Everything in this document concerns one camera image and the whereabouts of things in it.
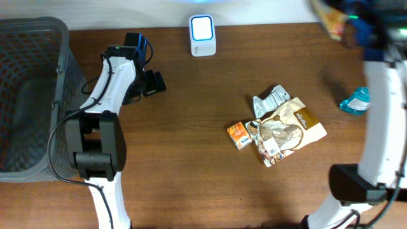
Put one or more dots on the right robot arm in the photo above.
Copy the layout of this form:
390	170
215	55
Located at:
380	176

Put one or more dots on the silver foil snack packet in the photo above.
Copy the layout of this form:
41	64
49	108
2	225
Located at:
276	98

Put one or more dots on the small orange snack packet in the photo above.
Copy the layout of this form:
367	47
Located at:
239	135

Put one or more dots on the beige PanTree snack pouch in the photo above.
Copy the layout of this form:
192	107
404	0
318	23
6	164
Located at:
291	127

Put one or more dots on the white barcode scanner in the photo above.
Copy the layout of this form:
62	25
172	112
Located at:
202	35

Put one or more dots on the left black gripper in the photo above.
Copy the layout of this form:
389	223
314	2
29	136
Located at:
155	82

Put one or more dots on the grey plastic mesh basket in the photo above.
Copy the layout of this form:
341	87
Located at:
40	82

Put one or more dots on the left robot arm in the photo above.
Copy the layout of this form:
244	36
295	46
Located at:
94	137

